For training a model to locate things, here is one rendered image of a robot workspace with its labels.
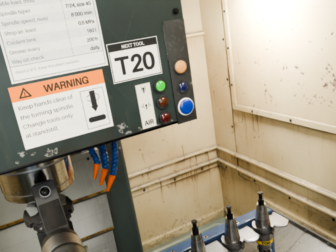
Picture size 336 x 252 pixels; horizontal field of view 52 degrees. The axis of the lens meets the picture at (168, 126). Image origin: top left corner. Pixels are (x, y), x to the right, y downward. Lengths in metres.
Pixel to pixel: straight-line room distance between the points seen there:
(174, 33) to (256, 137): 1.14
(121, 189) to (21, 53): 0.95
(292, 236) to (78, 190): 0.96
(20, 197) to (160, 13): 0.47
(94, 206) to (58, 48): 0.89
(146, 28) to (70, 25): 0.14
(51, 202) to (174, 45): 0.39
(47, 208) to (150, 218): 1.32
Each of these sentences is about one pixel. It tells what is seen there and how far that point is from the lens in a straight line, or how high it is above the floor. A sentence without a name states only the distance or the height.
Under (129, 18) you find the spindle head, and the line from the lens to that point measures 0.64.
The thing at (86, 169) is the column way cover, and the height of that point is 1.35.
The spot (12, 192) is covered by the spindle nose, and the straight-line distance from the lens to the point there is 0.80.
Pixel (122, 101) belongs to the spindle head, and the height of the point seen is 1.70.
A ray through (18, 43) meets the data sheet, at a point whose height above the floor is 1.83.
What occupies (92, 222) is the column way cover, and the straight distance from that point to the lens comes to 1.43.
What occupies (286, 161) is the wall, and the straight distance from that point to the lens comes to 1.63.
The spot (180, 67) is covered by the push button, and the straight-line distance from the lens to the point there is 0.68.
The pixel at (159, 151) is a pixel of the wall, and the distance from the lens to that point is 1.88.
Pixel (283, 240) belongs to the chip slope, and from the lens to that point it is 1.72.
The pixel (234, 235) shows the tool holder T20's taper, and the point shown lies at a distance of 1.01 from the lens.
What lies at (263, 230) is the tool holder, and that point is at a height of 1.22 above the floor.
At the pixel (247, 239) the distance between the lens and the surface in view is 1.04.
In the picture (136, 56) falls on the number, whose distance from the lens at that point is 0.64.
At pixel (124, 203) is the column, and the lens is 1.49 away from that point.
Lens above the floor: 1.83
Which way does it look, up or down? 17 degrees down
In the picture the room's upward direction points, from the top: 9 degrees counter-clockwise
